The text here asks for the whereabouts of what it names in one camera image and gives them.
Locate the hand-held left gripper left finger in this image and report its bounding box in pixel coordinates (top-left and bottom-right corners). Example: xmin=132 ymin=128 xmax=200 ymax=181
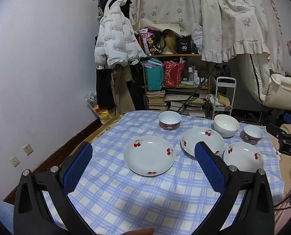
xmin=13 ymin=141 xmax=93 ymax=235

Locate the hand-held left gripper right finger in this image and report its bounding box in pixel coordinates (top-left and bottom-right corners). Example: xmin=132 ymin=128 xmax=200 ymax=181
xmin=194 ymin=141 xmax=275 ymax=235

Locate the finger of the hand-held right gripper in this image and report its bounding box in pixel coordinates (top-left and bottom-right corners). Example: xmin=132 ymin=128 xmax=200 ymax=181
xmin=266 ymin=123 xmax=289 ymax=140

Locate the red and blue patterned bowl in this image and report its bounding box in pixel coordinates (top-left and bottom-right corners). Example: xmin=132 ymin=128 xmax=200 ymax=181
xmin=159 ymin=111 xmax=182 ymax=131
xmin=243 ymin=125 xmax=264 ymax=144

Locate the white cherry print plate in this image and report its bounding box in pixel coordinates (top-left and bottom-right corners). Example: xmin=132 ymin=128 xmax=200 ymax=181
xmin=123 ymin=135 xmax=176 ymax=176
xmin=223 ymin=141 xmax=264 ymax=174
xmin=180 ymin=127 xmax=225 ymax=157

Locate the plain white bowl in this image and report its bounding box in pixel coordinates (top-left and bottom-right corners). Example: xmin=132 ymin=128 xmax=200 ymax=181
xmin=214 ymin=114 xmax=240 ymax=138

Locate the person's left hand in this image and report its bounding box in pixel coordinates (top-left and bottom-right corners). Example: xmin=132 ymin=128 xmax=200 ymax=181
xmin=121 ymin=227 xmax=156 ymax=235

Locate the cream padded chair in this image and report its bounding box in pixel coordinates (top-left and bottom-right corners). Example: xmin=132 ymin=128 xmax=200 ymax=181
xmin=238 ymin=54 xmax=291 ymax=112

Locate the pile of magazines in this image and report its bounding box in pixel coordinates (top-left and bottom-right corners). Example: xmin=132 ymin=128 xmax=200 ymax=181
xmin=170 ymin=94 xmax=207 ymax=118

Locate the plastic bag of snacks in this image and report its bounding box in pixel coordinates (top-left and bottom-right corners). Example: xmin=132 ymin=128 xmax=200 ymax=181
xmin=86 ymin=90 xmax=112 ymax=124

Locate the blue checkered tablecloth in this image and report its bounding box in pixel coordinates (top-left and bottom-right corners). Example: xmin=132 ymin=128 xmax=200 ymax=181
xmin=41 ymin=110 xmax=285 ymax=235

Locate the white trolley cart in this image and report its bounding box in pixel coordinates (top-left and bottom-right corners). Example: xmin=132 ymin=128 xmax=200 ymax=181
xmin=210 ymin=77 xmax=237 ymax=119

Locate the black tripod pole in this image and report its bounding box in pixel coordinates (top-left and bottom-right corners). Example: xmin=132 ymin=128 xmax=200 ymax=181
xmin=176 ymin=62 xmax=220 ymax=115

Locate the black coat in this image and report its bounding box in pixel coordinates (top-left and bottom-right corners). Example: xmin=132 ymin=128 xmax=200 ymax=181
xmin=95 ymin=64 xmax=116 ymax=110

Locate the stack of books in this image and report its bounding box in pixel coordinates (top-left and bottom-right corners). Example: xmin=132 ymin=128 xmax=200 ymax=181
xmin=147 ymin=90 xmax=167 ymax=110

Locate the beige coat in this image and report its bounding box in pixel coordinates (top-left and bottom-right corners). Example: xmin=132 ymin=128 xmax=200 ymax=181
xmin=111 ymin=65 xmax=136 ymax=117

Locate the person's jeans leg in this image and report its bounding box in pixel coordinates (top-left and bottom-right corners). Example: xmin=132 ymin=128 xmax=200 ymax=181
xmin=0 ymin=199 xmax=15 ymax=235

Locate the row of cosmetic bottles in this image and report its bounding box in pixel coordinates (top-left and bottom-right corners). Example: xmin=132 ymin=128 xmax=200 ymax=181
xmin=187 ymin=66 xmax=203 ymax=84

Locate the red patterned gift bag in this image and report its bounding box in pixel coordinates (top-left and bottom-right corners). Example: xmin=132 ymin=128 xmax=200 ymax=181
xmin=163 ymin=61 xmax=185 ymax=87

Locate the teal shopping bag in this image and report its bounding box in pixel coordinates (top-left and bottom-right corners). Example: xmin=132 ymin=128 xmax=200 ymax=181
xmin=144 ymin=59 xmax=165 ymax=91

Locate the wooden shelf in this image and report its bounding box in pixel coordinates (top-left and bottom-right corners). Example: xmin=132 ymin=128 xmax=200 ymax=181
xmin=139 ymin=52 xmax=213 ymax=118

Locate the white plastic bag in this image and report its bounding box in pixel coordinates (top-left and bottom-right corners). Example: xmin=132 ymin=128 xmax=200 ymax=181
xmin=192 ymin=23 xmax=205 ymax=54

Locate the black box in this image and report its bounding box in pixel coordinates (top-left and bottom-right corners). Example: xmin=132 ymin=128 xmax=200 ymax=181
xmin=177 ymin=37 xmax=193 ymax=54

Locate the tan cloth bundle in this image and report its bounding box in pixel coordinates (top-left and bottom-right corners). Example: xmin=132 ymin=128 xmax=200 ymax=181
xmin=164 ymin=29 xmax=180 ymax=54

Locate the white puffer jacket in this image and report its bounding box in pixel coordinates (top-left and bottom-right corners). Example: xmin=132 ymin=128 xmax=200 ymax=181
xmin=94 ymin=0 xmax=148 ymax=69

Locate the purple printed bag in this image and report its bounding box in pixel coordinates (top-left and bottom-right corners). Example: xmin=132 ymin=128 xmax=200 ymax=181
xmin=139 ymin=28 xmax=165 ymax=56

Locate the floral ruffled curtain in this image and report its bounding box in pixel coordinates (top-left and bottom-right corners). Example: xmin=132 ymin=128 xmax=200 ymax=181
xmin=129 ymin=0 xmax=285 ymax=74

